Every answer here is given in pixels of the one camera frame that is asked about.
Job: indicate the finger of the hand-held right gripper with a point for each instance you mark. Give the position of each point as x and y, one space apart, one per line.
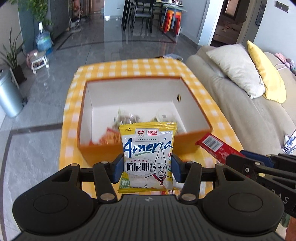
256 157
242 165

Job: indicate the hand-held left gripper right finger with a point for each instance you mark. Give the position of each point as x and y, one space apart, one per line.
177 169

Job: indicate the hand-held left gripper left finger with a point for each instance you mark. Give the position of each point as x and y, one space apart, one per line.
118 169

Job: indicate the orange cardboard box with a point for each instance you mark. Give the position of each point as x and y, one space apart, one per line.
97 154

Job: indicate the yellow snack packet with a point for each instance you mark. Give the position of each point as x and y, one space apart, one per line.
143 148

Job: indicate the red fries snack packet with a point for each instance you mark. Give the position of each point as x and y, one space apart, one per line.
108 136

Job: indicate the red biscuit packet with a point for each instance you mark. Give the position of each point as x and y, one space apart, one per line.
215 144

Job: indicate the clear packet of dark snacks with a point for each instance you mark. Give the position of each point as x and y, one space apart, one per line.
123 118

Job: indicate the bag of white round candies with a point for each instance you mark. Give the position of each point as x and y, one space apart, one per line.
164 115

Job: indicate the blue white printed paper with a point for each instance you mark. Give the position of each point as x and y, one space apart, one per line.
289 141

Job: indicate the beige sofa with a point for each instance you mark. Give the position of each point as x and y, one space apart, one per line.
254 120

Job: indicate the yellow cushion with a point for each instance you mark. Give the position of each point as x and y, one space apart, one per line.
268 71

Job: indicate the white cushion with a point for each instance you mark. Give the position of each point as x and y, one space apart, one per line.
240 67

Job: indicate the yellow checked tablecloth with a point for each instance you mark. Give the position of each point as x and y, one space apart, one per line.
129 69

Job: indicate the pink box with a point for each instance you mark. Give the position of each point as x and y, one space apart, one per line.
285 60

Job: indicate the cloth on floor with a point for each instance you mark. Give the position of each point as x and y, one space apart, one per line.
172 57

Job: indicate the silver pedal bin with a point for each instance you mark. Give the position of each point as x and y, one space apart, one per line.
9 95

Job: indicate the white wheeled stool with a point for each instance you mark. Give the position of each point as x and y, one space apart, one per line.
39 61

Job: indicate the stacked colourful stools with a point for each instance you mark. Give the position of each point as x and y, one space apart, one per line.
172 20

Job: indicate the potted long-leaf plant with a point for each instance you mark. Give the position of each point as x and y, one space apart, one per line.
15 62

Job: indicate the blue water jug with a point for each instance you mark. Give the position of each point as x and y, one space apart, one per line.
44 40

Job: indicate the black dining chair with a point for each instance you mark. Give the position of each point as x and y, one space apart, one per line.
142 14

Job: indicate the pile of toys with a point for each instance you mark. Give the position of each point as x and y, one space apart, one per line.
75 16

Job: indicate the grey cabinet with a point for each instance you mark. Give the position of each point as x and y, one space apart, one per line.
60 16

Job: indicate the dining table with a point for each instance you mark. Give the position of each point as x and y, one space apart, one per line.
171 5

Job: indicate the trailing green plant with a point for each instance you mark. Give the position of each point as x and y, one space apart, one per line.
39 10

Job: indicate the narrow wall poster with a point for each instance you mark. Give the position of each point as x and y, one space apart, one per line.
260 14

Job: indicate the light switch panel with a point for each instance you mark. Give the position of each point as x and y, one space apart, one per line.
281 6

